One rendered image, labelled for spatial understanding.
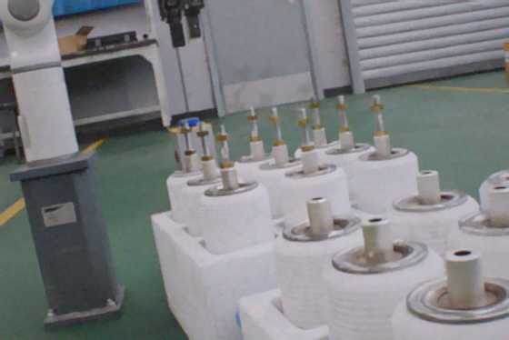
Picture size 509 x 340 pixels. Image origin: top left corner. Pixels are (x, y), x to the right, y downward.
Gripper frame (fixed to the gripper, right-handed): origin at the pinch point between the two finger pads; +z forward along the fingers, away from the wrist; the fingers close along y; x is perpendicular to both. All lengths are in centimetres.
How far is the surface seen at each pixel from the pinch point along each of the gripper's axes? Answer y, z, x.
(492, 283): 65, 22, -8
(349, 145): 4.4, 21.2, 22.9
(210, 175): 1.0, 21.2, -0.3
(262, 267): 19.2, 31.3, -2.8
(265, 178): 3.8, 23.2, 7.4
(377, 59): -415, 19, 348
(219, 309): 18.2, 35.3, -9.2
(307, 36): -441, -12, 292
